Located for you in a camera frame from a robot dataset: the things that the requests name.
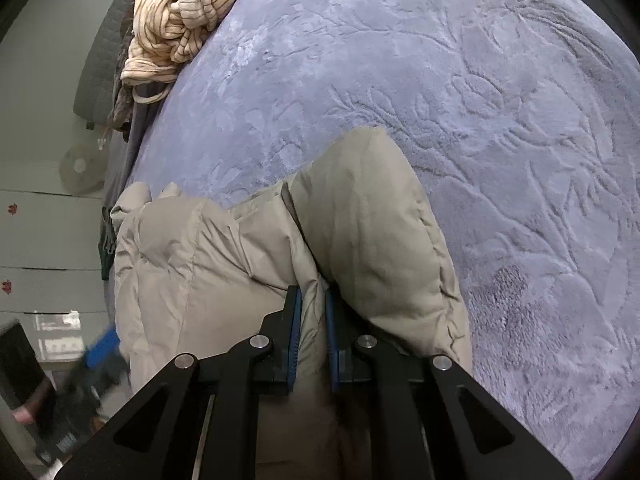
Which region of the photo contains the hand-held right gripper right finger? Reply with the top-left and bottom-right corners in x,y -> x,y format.
324,290 -> 573,480

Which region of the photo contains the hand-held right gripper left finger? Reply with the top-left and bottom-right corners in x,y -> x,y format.
55,285 -> 303,480

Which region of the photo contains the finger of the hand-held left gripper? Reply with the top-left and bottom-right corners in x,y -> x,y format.
82,326 -> 121,371

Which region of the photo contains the beige puffer jacket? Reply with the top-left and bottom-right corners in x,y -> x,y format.
110,125 -> 473,480

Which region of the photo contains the person's left forearm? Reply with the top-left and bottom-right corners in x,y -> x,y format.
0,322 -> 56,423

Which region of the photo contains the dark green fringed scarf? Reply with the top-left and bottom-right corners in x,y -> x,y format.
99,205 -> 119,282

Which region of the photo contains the white wardrobe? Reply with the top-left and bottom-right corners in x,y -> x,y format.
0,157 -> 118,366

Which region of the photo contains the white round fan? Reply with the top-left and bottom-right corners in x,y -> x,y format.
60,142 -> 109,197

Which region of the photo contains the grey cloth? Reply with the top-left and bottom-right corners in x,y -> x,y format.
102,85 -> 173,211

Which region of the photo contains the olive dark cloth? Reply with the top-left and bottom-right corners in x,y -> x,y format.
107,25 -> 138,136

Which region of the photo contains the grey quilted mattress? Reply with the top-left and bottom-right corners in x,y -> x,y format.
72,0 -> 138,131

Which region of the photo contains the purple embossed blanket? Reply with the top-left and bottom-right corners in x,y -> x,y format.
130,0 -> 640,480

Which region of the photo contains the cream striped cloth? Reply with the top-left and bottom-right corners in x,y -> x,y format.
120,0 -> 246,106

